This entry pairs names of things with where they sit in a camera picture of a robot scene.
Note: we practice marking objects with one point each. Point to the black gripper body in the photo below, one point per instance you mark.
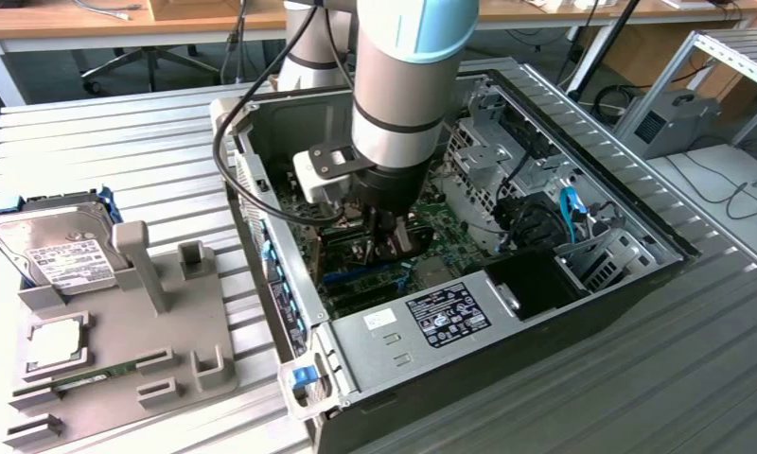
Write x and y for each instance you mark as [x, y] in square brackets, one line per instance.
[390, 194]

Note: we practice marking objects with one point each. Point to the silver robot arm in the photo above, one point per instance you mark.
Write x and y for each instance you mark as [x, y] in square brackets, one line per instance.
[404, 94]

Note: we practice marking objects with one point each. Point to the blue expansion slot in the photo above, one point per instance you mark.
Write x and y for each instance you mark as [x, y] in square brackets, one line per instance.
[353, 278]

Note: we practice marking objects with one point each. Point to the silver chipset heat sink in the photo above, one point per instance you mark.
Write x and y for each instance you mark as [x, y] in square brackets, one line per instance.
[432, 272]

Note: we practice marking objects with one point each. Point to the green motherboard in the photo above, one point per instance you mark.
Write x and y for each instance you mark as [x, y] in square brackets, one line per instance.
[448, 222]

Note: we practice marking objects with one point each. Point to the perforated metal disk bay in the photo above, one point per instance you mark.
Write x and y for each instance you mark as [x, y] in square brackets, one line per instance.
[480, 156]

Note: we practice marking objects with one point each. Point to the silver power supply unit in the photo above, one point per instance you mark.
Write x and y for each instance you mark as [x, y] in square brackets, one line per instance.
[378, 350]

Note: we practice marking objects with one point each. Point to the blue case latch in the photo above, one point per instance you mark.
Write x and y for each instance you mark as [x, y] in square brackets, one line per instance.
[302, 376]

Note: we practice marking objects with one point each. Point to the open black PC case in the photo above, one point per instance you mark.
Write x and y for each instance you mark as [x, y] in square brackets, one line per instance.
[416, 416]

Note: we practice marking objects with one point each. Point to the hard disk drive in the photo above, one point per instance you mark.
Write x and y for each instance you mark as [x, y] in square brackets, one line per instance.
[110, 203]

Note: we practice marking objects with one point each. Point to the grey plastic parts rack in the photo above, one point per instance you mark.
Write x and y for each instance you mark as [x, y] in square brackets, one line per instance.
[120, 331]

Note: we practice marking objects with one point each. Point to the black stand pole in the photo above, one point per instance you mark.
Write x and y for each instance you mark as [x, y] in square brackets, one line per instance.
[604, 45]

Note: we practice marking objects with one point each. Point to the grey control box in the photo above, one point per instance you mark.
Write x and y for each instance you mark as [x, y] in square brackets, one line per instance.
[674, 127]

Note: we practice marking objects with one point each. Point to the black office chair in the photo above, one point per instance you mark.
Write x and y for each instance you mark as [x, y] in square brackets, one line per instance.
[150, 57]

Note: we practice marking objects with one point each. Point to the silver hard disk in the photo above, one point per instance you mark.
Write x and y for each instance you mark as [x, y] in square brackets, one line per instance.
[56, 246]

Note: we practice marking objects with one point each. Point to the wooden box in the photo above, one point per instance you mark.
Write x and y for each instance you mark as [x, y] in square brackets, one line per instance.
[182, 9]

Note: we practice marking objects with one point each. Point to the green RAM stick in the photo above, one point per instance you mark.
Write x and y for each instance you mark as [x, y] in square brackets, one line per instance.
[88, 378]

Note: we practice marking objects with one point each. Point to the silver CPU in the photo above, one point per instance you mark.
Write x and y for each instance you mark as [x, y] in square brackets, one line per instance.
[53, 343]

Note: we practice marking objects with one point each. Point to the long wooden desk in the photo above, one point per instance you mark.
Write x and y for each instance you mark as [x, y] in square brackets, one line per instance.
[669, 12]

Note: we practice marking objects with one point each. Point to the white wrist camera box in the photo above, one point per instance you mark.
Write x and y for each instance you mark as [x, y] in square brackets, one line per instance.
[314, 184]

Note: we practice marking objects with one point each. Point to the aluminium profile frame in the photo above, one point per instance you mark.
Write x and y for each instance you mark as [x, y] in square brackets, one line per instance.
[748, 59]

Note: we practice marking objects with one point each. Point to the wooden desk with grey frame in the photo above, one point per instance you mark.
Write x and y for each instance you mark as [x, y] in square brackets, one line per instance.
[50, 21]

